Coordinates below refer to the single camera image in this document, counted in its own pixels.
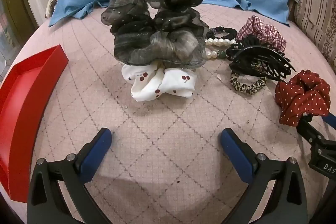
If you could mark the red polka dot scrunchie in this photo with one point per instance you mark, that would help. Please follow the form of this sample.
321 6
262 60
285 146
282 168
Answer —
302 95

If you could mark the black hair claw clip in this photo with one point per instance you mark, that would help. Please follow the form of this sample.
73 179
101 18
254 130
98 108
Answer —
252 58

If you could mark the red tray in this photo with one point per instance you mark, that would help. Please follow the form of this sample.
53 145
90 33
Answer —
15 108

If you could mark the white cherry print scrunchie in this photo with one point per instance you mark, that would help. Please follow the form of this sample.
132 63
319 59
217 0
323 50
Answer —
157 82

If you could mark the wooden framed glass door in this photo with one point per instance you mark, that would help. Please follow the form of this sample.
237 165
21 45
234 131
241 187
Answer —
15 11

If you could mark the striped cushion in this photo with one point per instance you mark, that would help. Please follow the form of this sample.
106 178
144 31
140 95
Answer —
315 8

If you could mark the floral cloth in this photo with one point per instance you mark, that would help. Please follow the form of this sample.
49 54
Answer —
51 5

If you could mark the red plaid scrunchie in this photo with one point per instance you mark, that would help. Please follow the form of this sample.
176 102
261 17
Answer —
262 29

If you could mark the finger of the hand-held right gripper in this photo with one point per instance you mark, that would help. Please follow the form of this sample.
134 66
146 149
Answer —
311 130
331 121

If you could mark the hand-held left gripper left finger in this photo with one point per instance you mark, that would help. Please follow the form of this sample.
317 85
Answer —
95 153

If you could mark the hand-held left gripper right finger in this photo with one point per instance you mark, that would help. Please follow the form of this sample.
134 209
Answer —
236 153

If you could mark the black sparkly organza scrunchie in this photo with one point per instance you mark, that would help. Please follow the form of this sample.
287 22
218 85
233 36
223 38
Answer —
136 29

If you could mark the leopard print scrunchie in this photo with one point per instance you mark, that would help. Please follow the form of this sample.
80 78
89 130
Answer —
244 88

